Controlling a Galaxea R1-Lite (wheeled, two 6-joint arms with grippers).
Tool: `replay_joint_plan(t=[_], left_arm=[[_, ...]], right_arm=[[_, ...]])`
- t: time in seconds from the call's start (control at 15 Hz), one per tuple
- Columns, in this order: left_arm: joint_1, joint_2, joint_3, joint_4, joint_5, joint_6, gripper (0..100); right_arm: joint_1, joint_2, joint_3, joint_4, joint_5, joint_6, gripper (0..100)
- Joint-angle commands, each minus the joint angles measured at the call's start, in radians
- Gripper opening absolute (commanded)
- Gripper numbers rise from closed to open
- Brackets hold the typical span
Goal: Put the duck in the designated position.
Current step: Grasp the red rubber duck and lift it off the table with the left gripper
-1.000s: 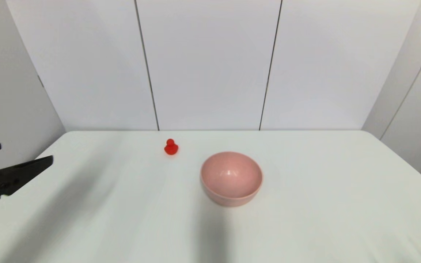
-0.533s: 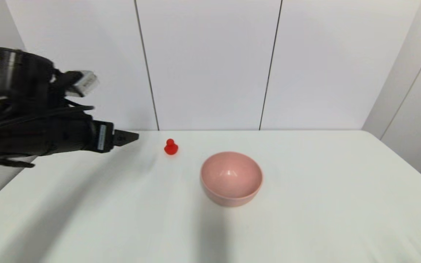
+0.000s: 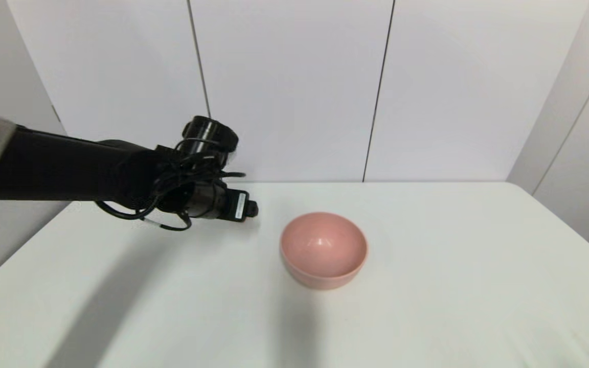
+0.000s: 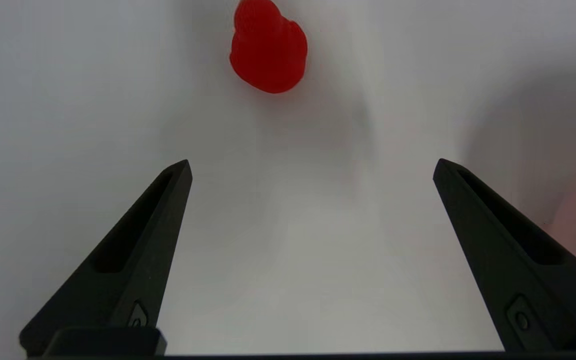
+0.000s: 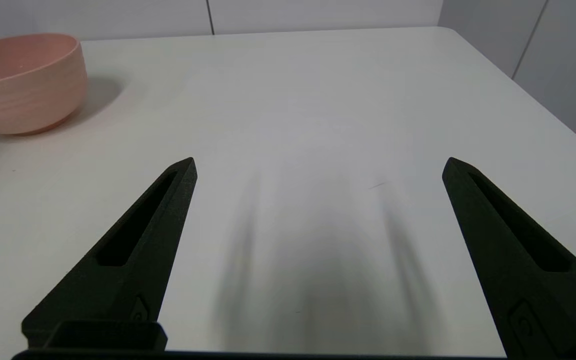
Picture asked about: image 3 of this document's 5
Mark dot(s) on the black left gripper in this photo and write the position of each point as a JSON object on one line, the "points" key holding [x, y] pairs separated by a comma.
{"points": [[223, 204]]}

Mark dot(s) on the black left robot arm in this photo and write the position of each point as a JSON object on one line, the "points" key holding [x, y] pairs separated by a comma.
{"points": [[59, 168]]}

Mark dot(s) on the pink bowl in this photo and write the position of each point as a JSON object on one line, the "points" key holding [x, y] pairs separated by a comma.
{"points": [[323, 250]]}

